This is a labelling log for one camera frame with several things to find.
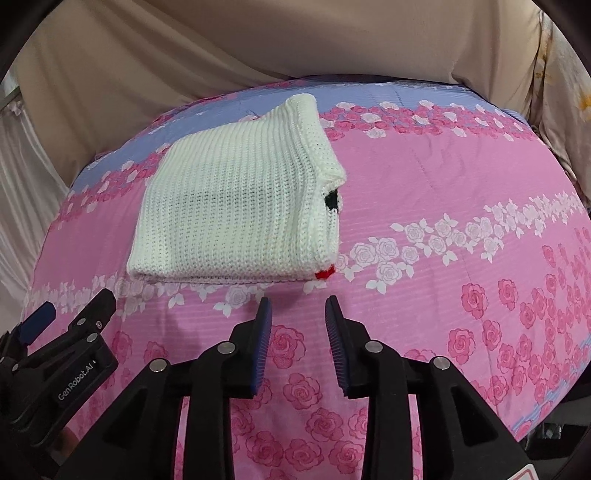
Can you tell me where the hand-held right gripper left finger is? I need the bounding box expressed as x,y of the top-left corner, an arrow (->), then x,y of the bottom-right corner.
85,296 -> 273,480

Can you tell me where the yellow floral cloth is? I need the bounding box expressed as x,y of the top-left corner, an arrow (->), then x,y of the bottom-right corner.
531,14 -> 591,185

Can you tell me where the beige cloth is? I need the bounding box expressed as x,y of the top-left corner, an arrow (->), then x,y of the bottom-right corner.
9,0 -> 555,185

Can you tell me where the pink floral bedsheet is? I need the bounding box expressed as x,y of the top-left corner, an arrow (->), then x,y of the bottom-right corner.
21,76 -> 591,480

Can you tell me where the white knit sweater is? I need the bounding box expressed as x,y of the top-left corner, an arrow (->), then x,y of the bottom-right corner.
126,92 -> 348,283

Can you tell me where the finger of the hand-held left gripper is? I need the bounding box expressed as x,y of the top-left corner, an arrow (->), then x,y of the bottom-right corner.
28,288 -> 118,365
11,300 -> 57,352

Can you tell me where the white sheer curtain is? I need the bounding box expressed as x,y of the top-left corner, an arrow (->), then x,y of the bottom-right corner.
0,88 -> 70,315

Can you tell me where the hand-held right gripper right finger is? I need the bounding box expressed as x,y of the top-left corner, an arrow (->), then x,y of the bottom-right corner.
324,295 -> 529,480

